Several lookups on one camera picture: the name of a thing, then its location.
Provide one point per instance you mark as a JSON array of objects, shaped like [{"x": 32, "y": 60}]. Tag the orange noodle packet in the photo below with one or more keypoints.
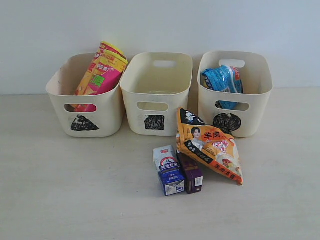
[{"x": 208, "y": 145}]

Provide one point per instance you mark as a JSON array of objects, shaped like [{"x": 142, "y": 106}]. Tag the pink chips can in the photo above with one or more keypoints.
[{"x": 107, "y": 74}]

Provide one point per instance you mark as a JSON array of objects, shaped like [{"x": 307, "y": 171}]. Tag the blue noodle packet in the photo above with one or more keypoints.
[{"x": 224, "y": 79}]

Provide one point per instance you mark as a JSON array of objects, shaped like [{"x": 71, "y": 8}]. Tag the yellow chips can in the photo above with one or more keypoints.
[{"x": 94, "y": 63}]

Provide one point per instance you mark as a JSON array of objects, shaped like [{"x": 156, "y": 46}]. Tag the middle cream plastic bin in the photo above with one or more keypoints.
[{"x": 154, "y": 86}]

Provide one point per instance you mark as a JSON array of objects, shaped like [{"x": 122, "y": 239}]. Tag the cream plastic bin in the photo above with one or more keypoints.
[
  {"x": 105, "y": 121},
  {"x": 249, "y": 106},
  {"x": 154, "y": 86}
]

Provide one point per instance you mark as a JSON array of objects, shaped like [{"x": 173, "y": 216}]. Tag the blue white milk carton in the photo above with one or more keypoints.
[{"x": 169, "y": 170}]

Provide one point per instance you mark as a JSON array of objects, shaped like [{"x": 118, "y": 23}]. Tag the left cream plastic bin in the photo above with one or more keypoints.
[{"x": 105, "y": 121}]

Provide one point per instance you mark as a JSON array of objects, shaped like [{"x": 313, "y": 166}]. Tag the purple milk carton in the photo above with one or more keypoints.
[{"x": 192, "y": 172}]

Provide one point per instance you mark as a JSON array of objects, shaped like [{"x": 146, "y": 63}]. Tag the right cream plastic bin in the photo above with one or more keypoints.
[{"x": 249, "y": 106}]

